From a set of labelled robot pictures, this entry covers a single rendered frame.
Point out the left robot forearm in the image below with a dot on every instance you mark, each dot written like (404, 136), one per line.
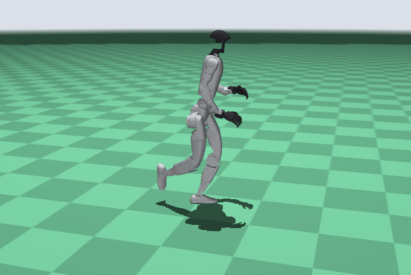
(224, 90)

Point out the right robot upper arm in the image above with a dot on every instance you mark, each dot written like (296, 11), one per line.
(210, 67)

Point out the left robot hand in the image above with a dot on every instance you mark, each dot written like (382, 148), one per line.
(238, 89)

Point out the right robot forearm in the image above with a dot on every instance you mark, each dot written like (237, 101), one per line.
(208, 99)

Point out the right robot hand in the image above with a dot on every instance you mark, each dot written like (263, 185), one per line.
(230, 116)

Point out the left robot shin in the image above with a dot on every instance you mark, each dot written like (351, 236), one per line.
(206, 178)

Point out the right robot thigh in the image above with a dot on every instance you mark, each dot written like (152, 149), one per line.
(198, 138)

